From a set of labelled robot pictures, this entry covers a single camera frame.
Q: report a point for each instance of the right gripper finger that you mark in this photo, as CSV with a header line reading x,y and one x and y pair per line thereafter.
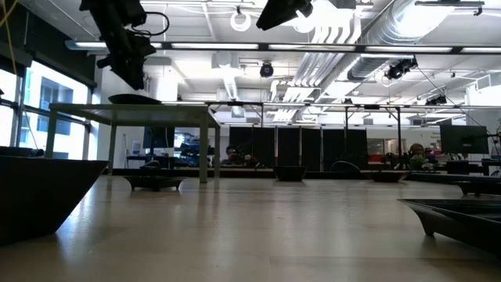
x,y
276,22
287,8

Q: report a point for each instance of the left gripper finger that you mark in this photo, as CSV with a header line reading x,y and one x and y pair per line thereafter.
x,y
138,72
124,72

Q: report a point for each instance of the black leaf shaped plate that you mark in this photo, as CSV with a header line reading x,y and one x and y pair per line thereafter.
x,y
133,99
387,176

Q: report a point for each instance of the small black square plate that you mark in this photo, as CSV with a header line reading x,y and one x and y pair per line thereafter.
x,y
479,187
462,225
154,181

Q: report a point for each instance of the black wavy square plate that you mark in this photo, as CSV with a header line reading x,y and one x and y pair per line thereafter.
x,y
35,196
289,173

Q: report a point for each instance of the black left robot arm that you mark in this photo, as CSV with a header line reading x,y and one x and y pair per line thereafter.
x,y
109,19

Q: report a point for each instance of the black background robot arm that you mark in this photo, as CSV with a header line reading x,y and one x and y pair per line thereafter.
x,y
193,150

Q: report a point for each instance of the long overhead light bar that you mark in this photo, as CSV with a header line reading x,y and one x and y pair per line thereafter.
x,y
313,47

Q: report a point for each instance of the green perforated metal rack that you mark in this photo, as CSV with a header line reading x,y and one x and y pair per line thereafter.
x,y
156,115

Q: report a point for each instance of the black computer monitor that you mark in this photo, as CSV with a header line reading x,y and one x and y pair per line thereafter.
x,y
463,139
158,137

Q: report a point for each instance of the black room divider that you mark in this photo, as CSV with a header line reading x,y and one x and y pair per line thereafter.
x,y
289,147

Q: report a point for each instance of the person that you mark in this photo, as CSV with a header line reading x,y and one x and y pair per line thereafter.
x,y
235,154
417,150

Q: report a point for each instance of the black ceiling spotlight cluster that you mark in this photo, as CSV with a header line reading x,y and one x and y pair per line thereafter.
x,y
401,67

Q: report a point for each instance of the black dome ceiling camera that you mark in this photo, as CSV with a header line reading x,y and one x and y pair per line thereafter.
x,y
266,69

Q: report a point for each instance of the black background rig frame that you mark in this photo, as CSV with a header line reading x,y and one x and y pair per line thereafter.
x,y
235,103

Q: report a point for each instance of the silver ventilation duct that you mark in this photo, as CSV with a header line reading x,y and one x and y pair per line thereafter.
x,y
391,39

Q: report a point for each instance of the black aluminium table frame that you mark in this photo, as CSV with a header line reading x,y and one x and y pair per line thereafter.
x,y
235,173

